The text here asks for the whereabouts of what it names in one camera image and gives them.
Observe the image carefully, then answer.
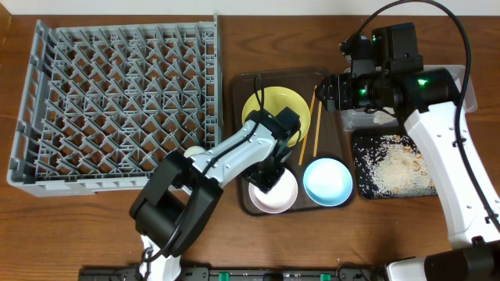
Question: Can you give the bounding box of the brown serving tray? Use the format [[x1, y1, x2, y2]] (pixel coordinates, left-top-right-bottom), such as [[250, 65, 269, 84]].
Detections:
[[229, 67, 352, 213]]

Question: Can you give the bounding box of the black waste tray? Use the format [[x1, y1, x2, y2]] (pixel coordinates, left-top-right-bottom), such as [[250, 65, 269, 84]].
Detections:
[[350, 127, 438, 201]]

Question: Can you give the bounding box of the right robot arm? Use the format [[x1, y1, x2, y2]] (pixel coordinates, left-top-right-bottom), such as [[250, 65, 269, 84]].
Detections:
[[315, 23, 499, 280]]

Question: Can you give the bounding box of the wooden chopstick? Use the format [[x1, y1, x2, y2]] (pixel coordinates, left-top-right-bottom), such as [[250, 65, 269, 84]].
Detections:
[[312, 101, 323, 158], [298, 86, 316, 166]]

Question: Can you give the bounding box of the grey plastic dish rack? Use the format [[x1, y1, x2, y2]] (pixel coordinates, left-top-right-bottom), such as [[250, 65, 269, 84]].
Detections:
[[6, 20, 223, 197]]

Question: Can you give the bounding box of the clear plastic bin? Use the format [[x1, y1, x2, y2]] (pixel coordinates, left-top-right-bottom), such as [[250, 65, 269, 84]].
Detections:
[[341, 65, 477, 131]]

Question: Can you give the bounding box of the rice food waste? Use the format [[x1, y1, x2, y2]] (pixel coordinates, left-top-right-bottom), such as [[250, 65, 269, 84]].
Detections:
[[357, 134, 437, 196]]

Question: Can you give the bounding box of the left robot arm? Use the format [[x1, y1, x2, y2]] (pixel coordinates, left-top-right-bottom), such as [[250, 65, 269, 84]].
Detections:
[[129, 107, 302, 280]]

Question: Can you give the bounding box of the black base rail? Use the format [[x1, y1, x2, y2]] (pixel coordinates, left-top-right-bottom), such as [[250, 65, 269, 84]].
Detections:
[[77, 266, 386, 281]]

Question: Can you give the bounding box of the yellow plate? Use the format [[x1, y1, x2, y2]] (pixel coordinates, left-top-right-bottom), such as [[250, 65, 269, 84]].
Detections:
[[264, 87, 311, 148]]

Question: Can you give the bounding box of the white paper cup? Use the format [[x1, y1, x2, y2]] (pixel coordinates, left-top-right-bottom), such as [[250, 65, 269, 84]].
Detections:
[[184, 146, 205, 158]]

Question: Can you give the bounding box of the white pink bowl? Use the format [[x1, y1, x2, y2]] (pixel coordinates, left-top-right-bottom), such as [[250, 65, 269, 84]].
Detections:
[[248, 169, 298, 214]]

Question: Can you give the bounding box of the light blue bowl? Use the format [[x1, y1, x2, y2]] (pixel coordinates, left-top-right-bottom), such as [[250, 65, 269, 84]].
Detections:
[[302, 158, 353, 207]]

